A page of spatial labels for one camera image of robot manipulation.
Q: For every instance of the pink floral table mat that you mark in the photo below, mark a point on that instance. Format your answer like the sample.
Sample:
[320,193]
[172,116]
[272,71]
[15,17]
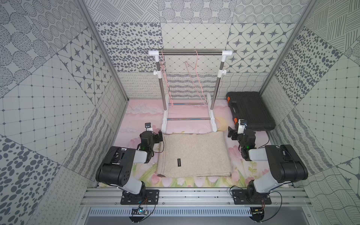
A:
[141,111]

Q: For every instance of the white steel clothes rack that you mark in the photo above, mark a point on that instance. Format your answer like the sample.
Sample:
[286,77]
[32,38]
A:
[182,90]

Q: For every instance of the black plastic tool case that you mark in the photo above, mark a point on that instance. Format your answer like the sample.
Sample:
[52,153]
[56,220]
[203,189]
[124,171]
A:
[250,106]

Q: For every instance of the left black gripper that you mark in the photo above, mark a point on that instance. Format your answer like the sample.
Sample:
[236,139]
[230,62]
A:
[156,136]

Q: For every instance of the pink wire hanger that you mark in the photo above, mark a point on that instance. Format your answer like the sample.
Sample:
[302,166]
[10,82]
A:
[163,68]
[199,88]

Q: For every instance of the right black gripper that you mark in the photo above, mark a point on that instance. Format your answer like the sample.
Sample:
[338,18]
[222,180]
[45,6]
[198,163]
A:
[233,133]

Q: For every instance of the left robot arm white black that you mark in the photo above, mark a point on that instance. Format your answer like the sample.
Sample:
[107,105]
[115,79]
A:
[115,169]

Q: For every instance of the aluminium mounting rail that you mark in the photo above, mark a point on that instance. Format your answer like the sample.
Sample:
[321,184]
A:
[201,197]

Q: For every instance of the beige knitted scarf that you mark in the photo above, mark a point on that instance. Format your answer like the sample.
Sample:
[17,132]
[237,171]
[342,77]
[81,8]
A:
[194,155]

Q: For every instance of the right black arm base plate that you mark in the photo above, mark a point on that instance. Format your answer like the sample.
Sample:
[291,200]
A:
[242,197]

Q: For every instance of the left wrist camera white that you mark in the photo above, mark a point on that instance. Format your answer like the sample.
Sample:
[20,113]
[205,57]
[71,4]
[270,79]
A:
[148,127]

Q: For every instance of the small green circuit board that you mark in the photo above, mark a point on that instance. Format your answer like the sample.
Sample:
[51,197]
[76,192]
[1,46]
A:
[140,211]

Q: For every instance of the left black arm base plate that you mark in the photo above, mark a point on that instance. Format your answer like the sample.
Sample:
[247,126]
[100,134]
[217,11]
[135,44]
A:
[147,196]

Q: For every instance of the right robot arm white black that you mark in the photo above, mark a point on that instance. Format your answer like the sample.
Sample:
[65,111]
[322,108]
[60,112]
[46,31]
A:
[284,163]

